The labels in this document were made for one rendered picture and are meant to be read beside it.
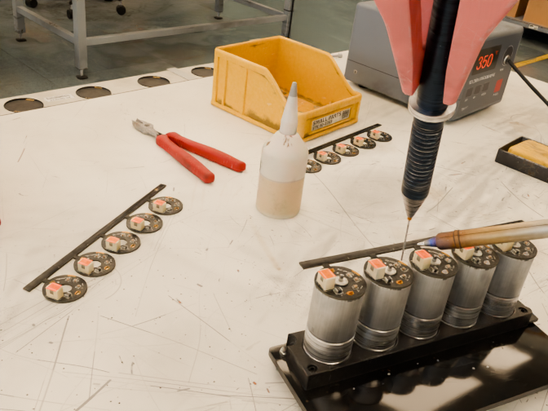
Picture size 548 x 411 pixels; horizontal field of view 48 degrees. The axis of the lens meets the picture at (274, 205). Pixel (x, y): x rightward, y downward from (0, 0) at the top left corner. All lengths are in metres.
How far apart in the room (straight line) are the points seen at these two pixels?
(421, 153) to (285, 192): 0.22
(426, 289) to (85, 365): 0.18
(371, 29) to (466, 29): 0.54
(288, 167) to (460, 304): 0.16
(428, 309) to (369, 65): 0.44
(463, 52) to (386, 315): 0.16
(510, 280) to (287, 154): 0.17
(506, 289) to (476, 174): 0.24
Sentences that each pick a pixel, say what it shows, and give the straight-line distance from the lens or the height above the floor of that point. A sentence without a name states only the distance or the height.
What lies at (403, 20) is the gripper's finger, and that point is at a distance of 0.18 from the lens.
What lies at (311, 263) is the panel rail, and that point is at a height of 0.81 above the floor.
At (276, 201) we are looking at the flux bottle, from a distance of 0.44.
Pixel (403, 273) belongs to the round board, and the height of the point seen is 0.81.
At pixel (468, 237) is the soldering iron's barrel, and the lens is 0.28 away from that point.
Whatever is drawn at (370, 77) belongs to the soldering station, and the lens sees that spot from 0.73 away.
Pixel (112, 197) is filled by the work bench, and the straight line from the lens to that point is 0.47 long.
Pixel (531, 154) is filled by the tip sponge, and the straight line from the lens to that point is 0.62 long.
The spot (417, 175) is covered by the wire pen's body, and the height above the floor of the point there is 0.89.
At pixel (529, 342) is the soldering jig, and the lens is 0.38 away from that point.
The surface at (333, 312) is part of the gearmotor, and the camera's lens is 0.29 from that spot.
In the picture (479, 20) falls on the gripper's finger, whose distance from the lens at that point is 0.17.
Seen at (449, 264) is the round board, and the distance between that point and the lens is 0.33.
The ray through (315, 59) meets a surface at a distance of 0.66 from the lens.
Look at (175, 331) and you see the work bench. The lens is 0.35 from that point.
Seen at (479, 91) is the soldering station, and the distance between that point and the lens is 0.71.
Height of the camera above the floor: 0.99
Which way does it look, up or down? 30 degrees down
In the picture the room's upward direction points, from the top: 8 degrees clockwise
